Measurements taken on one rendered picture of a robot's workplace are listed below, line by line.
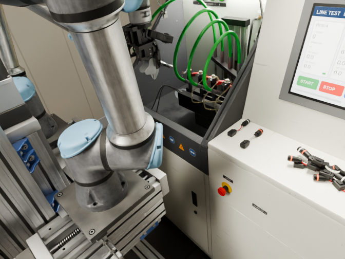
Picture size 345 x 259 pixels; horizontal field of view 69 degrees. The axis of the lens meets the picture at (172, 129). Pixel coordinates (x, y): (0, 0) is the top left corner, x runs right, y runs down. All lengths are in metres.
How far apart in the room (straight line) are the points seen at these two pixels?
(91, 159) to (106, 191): 0.12
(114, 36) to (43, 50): 2.15
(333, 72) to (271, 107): 0.24
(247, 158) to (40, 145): 0.67
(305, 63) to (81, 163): 0.76
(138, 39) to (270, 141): 0.60
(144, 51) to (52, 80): 1.82
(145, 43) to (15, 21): 1.71
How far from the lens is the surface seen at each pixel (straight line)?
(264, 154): 0.95
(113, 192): 0.74
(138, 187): 0.78
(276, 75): 1.02
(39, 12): 1.08
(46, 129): 1.13
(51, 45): 2.60
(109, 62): 0.46
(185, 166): 1.23
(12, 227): 0.91
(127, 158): 0.61
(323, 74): 0.95
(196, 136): 1.07
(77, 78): 2.74
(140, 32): 0.92
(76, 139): 0.64
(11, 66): 1.20
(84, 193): 0.74
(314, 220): 0.90
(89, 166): 0.66
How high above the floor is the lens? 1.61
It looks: 36 degrees down
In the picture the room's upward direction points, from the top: 8 degrees counter-clockwise
